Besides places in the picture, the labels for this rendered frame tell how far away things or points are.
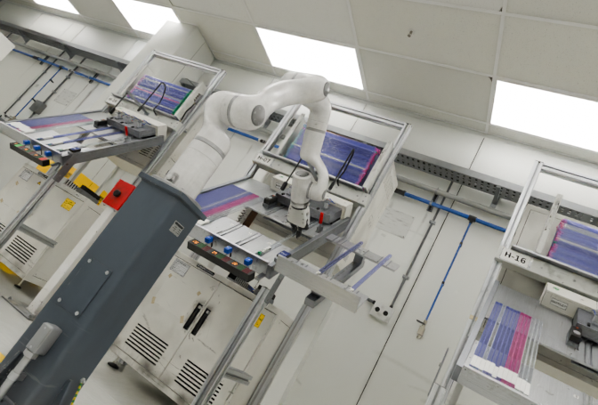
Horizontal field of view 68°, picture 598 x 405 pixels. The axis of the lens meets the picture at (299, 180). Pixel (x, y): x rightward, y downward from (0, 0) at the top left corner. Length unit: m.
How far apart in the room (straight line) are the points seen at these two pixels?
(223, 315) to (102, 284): 0.92
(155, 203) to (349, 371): 2.56
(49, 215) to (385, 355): 2.51
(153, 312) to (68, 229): 0.88
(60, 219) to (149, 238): 1.69
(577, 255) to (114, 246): 1.86
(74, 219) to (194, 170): 1.62
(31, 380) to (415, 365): 2.74
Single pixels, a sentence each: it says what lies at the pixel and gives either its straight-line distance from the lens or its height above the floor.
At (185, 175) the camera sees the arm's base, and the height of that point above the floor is 0.76.
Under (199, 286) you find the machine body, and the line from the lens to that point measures 2.29.
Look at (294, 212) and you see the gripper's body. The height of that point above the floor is 1.01.
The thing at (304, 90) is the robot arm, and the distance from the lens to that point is 1.75.
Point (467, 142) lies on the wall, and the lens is 4.36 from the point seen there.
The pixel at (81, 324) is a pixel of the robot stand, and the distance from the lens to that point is 1.39.
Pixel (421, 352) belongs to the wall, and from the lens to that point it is 3.63.
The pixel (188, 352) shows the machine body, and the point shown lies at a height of 0.25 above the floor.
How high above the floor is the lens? 0.47
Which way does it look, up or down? 19 degrees up
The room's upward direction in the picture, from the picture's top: 32 degrees clockwise
